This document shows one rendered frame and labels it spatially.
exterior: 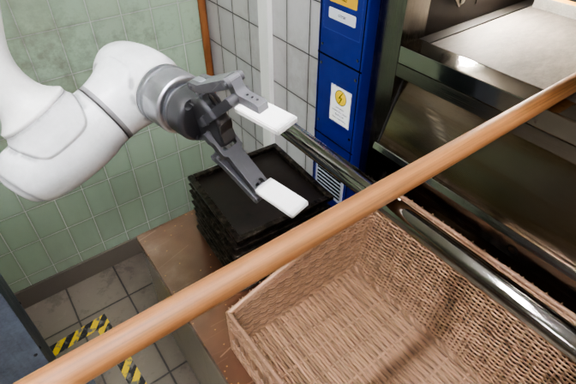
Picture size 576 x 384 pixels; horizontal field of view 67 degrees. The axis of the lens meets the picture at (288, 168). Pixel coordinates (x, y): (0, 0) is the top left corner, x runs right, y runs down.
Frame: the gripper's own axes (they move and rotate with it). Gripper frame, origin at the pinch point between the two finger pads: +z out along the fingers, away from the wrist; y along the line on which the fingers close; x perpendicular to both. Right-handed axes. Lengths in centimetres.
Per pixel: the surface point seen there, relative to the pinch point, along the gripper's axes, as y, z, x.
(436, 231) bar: 7.8, 15.4, -8.2
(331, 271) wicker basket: 64, -15, -21
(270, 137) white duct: 62, -65, -48
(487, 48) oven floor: 15, -3, -61
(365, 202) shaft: 4.1, 8.1, -4.1
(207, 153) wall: 91, -109, -44
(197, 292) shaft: 0.8, 4.2, 16.9
